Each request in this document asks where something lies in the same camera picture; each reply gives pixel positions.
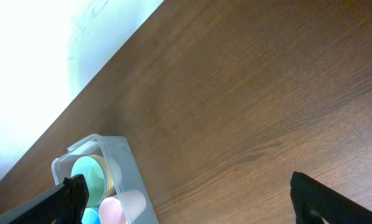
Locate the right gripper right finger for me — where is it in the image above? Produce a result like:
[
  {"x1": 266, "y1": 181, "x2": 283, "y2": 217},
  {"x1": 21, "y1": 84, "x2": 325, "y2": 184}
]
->
[{"x1": 290, "y1": 171, "x2": 372, "y2": 224}]

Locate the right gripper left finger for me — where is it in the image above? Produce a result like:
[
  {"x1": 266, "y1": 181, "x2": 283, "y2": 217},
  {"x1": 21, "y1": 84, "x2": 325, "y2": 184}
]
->
[{"x1": 0, "y1": 174, "x2": 89, "y2": 224}]

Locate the blue plastic cup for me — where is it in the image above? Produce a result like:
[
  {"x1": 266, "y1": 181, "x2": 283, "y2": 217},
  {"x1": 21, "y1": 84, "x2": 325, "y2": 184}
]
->
[{"x1": 81, "y1": 207, "x2": 101, "y2": 224}]

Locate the mint green plastic bowl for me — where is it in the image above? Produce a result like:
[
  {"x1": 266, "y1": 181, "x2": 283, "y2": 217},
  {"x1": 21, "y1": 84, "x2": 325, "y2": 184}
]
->
[{"x1": 71, "y1": 155, "x2": 106, "y2": 207}]

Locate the pink plastic cup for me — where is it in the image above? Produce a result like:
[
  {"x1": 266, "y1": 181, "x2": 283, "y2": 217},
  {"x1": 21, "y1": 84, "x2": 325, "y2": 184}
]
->
[{"x1": 98, "y1": 189, "x2": 147, "y2": 224}]

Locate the yellow plastic bowl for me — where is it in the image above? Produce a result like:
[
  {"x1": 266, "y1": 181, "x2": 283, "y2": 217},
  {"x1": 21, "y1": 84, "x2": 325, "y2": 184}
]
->
[{"x1": 91, "y1": 155, "x2": 114, "y2": 199}]

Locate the white plastic bowl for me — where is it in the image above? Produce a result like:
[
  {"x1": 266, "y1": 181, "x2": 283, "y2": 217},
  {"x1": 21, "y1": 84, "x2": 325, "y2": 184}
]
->
[{"x1": 106, "y1": 159, "x2": 123, "y2": 191}]

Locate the clear plastic storage container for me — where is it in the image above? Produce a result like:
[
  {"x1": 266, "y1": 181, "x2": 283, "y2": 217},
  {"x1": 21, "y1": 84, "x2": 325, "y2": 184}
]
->
[{"x1": 51, "y1": 134, "x2": 158, "y2": 224}]

